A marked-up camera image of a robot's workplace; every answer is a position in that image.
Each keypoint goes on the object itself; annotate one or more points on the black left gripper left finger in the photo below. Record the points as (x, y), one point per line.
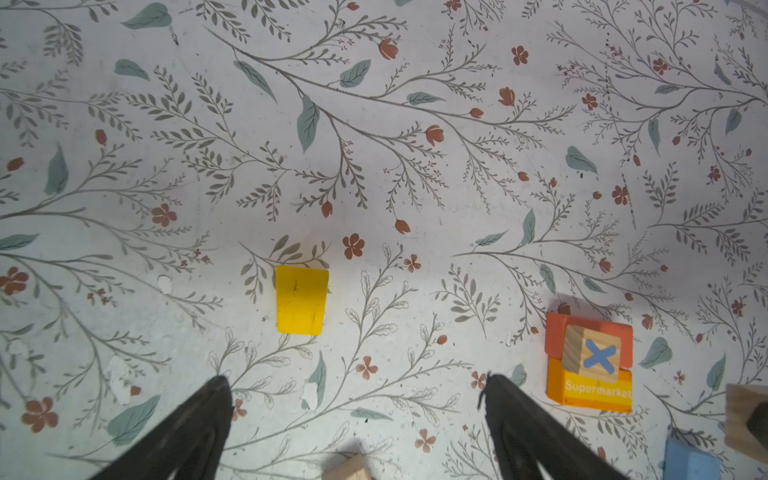
(187, 444)

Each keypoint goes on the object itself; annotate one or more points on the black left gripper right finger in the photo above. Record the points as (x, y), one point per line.
(530, 443)

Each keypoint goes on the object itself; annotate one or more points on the orange supermarket wood block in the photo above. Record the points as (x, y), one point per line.
(569, 389)

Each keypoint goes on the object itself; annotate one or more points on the yellow wedge wood block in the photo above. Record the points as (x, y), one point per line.
(301, 295)

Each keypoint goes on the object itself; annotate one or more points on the letter F wood cube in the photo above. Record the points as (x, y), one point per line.
(746, 420)

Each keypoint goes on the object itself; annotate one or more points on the light blue wood block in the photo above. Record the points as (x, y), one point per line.
(684, 462)

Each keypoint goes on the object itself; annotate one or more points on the plain tan wood block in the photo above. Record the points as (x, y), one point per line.
(353, 468)

